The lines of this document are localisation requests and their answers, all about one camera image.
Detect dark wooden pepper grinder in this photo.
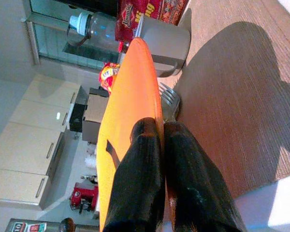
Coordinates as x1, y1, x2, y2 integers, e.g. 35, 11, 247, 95
58, 217, 100, 232

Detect cream kitchen cabinets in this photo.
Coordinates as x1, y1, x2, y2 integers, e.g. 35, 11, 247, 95
0, 73, 81, 210

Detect yellow red chip bag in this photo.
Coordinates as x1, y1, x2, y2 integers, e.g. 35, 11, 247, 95
98, 61, 121, 95

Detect silver metal fork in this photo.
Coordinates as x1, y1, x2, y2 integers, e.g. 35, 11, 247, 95
158, 82, 182, 124

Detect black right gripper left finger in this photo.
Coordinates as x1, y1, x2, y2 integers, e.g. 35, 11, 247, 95
102, 117, 166, 232

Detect brown woven placemat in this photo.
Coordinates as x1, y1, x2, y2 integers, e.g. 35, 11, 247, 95
159, 0, 290, 199

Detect clear water bottle blue lid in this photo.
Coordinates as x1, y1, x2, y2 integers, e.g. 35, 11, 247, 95
66, 11, 120, 49

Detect red coffee machine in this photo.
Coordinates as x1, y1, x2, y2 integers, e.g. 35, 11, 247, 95
69, 182, 99, 215

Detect grey mug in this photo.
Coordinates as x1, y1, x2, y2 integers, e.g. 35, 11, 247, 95
135, 14, 192, 78

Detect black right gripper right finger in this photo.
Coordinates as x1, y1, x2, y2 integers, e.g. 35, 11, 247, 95
163, 121, 247, 232

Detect black and grey appliance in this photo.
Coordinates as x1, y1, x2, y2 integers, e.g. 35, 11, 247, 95
69, 86, 110, 144

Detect jar with red white label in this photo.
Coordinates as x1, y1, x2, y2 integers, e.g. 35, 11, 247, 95
4, 218, 61, 232

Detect orange plate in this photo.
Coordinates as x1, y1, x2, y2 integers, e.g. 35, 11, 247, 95
96, 37, 165, 232

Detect red snack bag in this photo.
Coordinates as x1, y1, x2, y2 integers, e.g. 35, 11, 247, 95
114, 0, 189, 45

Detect window with grey frame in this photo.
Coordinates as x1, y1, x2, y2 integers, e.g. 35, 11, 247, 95
21, 0, 126, 70

